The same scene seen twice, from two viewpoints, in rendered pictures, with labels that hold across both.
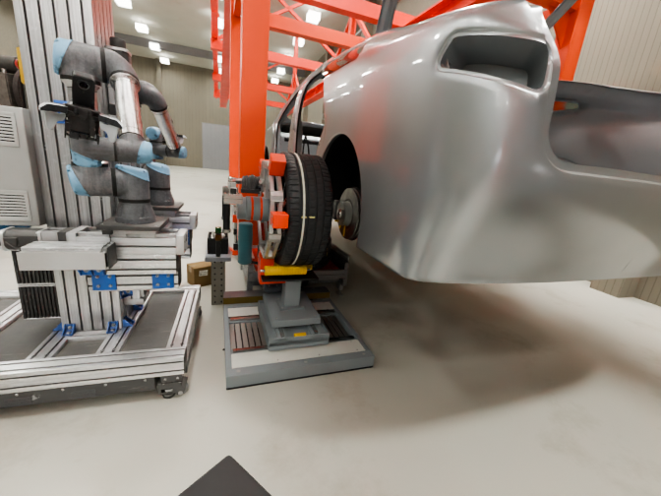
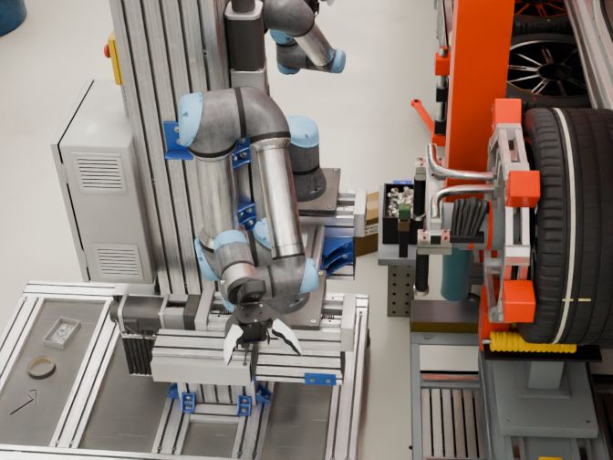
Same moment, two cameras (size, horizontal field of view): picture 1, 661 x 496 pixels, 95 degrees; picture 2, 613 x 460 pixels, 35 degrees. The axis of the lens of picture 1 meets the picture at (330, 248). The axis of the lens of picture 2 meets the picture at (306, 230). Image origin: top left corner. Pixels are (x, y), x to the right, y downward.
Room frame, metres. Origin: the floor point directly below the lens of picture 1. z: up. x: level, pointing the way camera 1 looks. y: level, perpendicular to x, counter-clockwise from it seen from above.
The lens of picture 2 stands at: (-0.41, -0.09, 2.56)
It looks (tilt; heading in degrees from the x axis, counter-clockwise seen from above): 38 degrees down; 27
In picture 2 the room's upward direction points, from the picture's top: 3 degrees counter-clockwise
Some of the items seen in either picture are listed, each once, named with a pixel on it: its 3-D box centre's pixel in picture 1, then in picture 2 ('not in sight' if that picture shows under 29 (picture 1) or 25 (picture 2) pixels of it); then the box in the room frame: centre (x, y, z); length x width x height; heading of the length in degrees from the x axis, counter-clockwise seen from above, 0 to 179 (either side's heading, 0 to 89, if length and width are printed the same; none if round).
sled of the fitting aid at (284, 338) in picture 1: (290, 320); (539, 409); (1.78, 0.21, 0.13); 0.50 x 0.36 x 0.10; 21
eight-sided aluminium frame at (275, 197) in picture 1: (268, 209); (503, 225); (1.76, 0.39, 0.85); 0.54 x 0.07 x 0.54; 21
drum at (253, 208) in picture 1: (255, 209); (478, 224); (1.74, 0.45, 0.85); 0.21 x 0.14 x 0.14; 111
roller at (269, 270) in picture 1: (285, 270); (532, 341); (1.69, 0.25, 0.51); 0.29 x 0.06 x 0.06; 111
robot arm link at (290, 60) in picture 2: (158, 150); (293, 56); (2.01, 1.16, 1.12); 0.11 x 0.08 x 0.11; 95
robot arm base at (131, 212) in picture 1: (135, 209); (280, 281); (1.29, 0.86, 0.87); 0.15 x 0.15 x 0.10
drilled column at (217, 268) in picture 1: (217, 277); (400, 266); (2.19, 0.85, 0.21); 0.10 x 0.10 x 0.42; 21
